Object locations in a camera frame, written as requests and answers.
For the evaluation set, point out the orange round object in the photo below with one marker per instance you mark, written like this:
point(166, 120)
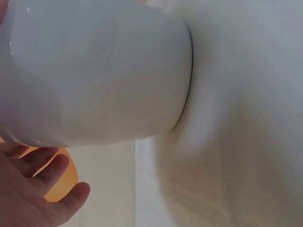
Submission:
point(67, 179)

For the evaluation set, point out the white ceramic cup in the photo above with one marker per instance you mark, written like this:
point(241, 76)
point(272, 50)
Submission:
point(99, 75)

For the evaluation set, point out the person's left hand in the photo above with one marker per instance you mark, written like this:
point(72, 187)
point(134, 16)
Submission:
point(21, 201)

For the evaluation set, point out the person's left thumb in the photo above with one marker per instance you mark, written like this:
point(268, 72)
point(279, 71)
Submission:
point(2, 10)

